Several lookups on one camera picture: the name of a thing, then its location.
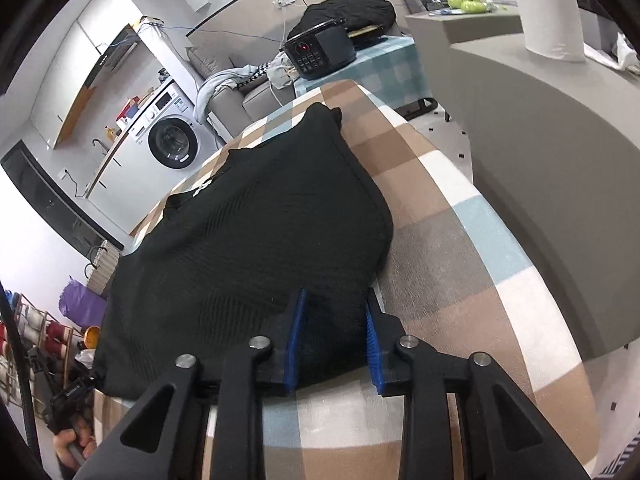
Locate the purple bag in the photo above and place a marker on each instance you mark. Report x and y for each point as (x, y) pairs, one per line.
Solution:
(82, 305)

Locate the houndstooth pillow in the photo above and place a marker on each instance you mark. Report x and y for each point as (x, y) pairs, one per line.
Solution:
(257, 74)

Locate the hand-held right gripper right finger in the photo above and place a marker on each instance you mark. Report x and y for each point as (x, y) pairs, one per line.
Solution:
(375, 355)

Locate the person's left hand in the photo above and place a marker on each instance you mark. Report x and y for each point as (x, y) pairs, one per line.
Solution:
(65, 452)

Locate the white trash bin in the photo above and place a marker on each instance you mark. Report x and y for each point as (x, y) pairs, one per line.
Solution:
(90, 347)

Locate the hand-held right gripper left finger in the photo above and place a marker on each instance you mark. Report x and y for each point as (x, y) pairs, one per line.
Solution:
(295, 340)

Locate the dark pressure cooker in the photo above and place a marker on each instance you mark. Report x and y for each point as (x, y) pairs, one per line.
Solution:
(325, 47)

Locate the grey sofa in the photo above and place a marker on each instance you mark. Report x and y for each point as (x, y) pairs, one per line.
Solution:
(230, 105)

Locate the black framed door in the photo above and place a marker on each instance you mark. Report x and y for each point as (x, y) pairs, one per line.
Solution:
(55, 210)

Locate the black kitchen faucet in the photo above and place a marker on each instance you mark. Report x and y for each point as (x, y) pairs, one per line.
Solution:
(98, 145)

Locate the steel range hood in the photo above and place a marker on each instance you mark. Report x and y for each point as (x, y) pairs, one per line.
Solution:
(110, 62)

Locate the shoe rack with shoes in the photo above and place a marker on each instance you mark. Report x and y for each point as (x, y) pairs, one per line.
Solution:
(35, 340)

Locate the white washing machine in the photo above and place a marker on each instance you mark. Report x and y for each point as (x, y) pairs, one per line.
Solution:
(175, 145)

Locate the woven laundry basket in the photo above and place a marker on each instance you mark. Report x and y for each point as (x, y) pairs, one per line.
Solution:
(102, 270)

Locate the large grey cabinet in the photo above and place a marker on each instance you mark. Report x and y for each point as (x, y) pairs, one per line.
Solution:
(550, 185)

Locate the white crumpled cloth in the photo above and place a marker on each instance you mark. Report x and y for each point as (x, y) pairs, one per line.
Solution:
(281, 74)

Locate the white base cabinets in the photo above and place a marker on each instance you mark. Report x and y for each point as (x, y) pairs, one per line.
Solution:
(115, 170)

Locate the black quilted jacket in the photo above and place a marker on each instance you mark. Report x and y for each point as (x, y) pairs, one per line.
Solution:
(350, 12)

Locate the red box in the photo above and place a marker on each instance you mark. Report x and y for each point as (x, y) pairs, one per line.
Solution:
(127, 109)

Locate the white paper towel roll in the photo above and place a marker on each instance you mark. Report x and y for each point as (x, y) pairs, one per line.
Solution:
(545, 10)

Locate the blue checked side table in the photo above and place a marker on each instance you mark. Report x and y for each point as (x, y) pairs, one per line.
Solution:
(390, 65)

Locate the grey cushion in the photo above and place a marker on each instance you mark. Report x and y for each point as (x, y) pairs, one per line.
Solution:
(202, 62)

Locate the white wall socket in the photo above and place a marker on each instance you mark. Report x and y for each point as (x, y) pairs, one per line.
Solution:
(284, 0)

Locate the small grey cabinet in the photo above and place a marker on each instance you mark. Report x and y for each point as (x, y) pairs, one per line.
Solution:
(460, 30)

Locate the checked tablecloth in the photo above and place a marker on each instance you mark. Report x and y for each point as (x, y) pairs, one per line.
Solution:
(450, 285)

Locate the light grey garment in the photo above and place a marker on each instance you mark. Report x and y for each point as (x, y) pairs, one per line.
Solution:
(215, 85)

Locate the white wall cabinets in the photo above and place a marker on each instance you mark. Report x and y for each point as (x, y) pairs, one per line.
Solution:
(70, 70)

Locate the black knit shirt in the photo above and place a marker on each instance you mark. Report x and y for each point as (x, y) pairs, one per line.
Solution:
(250, 225)

